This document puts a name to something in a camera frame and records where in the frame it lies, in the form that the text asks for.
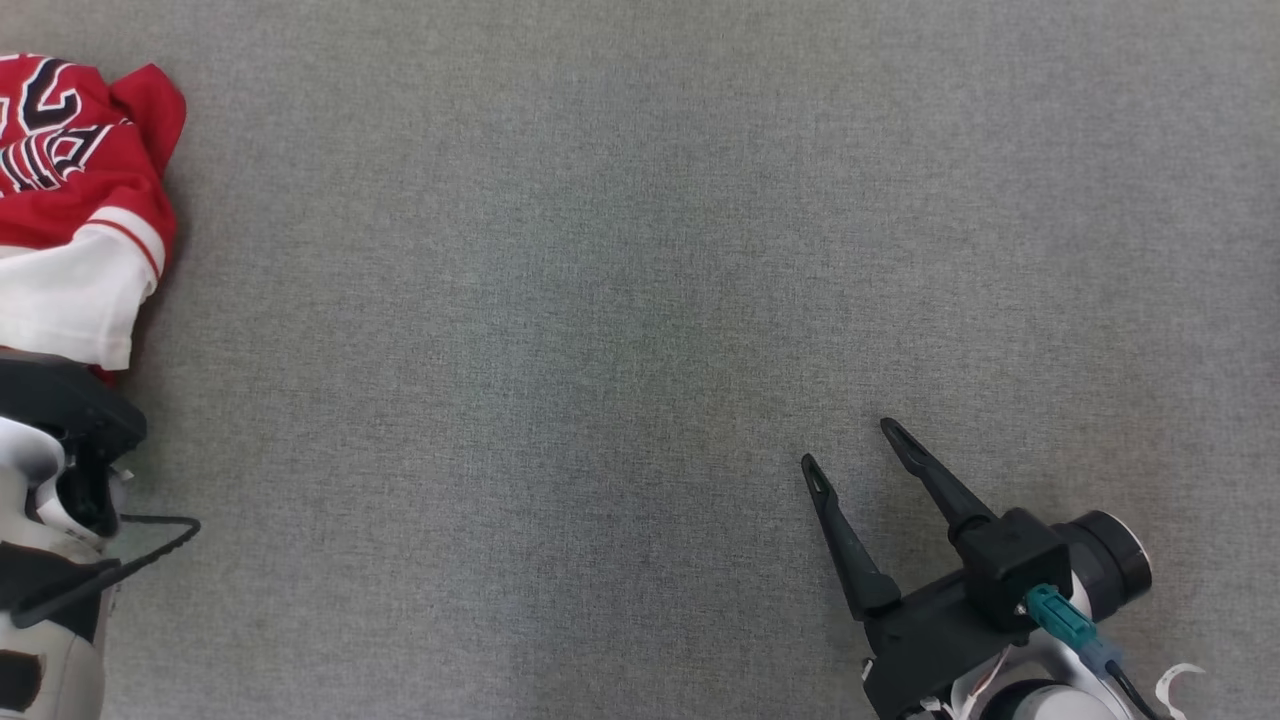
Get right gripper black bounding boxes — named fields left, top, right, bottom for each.
left=800, top=417, right=1049, bottom=720

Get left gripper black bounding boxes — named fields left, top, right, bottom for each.
left=0, top=347, right=149, bottom=468

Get red jersey shirt white sleeves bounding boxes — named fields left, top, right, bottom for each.
left=0, top=53, right=188, bottom=386

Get right camera teal plug cable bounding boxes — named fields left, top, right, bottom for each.
left=1025, top=585, right=1166, bottom=720

